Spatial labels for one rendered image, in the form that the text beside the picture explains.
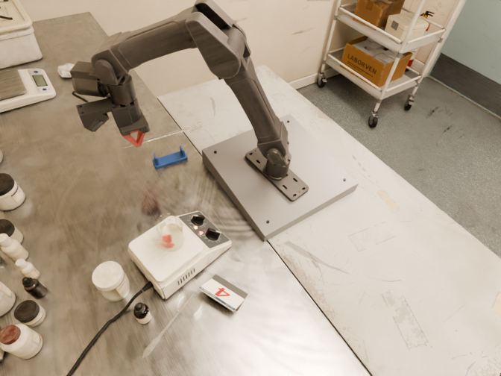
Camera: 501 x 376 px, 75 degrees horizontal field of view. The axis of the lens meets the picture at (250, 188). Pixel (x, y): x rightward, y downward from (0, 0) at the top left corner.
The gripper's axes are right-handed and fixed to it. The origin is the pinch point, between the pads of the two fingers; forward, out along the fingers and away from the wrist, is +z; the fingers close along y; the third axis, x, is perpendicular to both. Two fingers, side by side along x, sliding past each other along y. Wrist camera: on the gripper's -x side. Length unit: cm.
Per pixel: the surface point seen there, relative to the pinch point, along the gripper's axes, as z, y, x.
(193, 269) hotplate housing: 5.2, 38.2, 0.3
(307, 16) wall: 41, -126, 151
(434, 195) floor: 101, 15, 171
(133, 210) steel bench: 9.9, 13.2, -7.1
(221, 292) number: 7.6, 44.9, 4.0
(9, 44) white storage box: 2, -72, -27
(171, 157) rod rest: 9.0, 0.1, 8.4
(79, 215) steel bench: 9.8, 9.2, -19.7
